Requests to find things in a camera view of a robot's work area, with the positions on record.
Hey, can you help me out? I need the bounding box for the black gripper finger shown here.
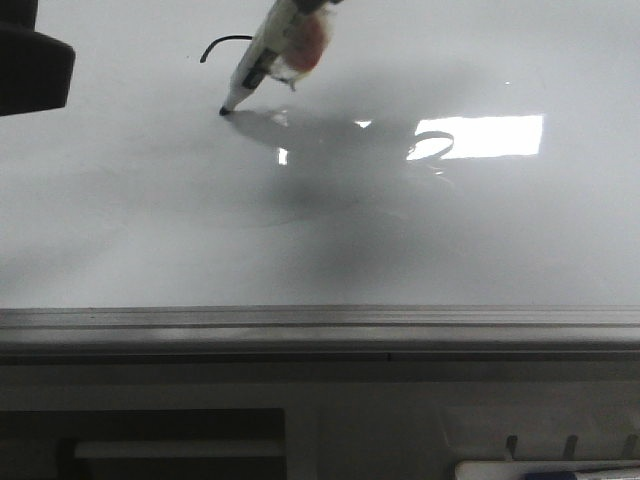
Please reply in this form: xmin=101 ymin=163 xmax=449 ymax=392
xmin=1 ymin=0 xmax=75 ymax=116

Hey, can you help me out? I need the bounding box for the white black whiteboard marker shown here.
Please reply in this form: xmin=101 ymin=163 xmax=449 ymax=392
xmin=219 ymin=0 xmax=325 ymax=116

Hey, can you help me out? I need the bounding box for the red magnet taped to marker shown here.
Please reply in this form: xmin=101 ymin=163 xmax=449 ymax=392
xmin=269 ymin=4 xmax=333 ymax=91

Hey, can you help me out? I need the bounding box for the white whiteboard surface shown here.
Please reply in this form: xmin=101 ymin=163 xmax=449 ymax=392
xmin=1 ymin=1 xmax=639 ymax=308

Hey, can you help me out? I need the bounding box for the grey marker tray with hooks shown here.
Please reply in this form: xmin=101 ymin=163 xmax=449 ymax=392
xmin=441 ymin=403 xmax=639 ymax=479

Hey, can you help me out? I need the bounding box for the grey aluminium whiteboard frame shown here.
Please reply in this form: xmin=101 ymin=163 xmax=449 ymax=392
xmin=1 ymin=305 xmax=639 ymax=363

